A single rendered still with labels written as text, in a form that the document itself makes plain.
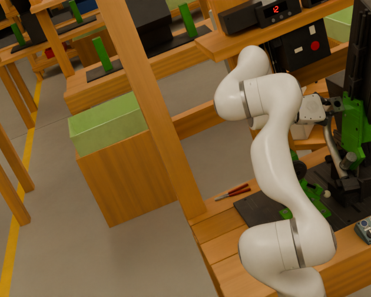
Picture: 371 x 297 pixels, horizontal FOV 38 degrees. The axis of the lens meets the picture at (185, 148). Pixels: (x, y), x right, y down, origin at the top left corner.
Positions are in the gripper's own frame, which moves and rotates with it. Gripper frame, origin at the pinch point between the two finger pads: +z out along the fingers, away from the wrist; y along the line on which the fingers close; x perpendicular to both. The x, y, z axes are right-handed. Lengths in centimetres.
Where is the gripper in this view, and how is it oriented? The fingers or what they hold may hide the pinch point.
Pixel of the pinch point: (333, 106)
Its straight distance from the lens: 201.1
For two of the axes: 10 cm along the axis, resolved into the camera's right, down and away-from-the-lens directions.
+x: -1.7, 3.7, 9.1
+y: -2.1, -9.2, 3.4
